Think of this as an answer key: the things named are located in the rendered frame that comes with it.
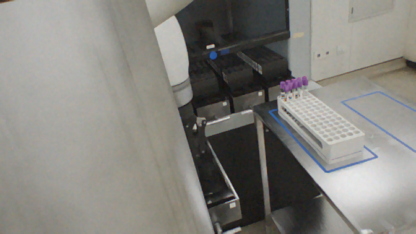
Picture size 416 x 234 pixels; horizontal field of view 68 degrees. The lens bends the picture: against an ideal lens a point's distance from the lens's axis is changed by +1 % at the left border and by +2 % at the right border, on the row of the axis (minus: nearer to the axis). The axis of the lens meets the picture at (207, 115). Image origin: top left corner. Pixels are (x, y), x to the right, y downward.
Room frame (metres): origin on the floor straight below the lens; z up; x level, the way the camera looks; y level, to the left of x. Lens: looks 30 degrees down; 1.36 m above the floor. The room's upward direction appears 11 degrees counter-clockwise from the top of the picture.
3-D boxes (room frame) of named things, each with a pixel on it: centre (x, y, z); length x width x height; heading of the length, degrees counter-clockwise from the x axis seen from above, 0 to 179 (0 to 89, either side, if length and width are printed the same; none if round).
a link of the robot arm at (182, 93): (0.66, 0.07, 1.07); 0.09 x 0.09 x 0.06
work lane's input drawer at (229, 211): (0.85, 0.09, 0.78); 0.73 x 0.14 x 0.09; 10
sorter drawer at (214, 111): (1.37, 0.03, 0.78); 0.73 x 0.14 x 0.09; 10
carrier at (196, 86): (1.14, -0.01, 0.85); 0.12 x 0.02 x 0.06; 101
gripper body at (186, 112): (0.66, 0.07, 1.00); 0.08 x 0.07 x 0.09; 100
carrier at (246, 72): (1.17, -0.16, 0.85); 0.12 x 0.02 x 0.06; 100
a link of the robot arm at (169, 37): (0.65, 0.08, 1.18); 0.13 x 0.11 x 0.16; 108
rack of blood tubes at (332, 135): (0.74, -0.31, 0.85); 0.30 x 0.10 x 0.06; 8
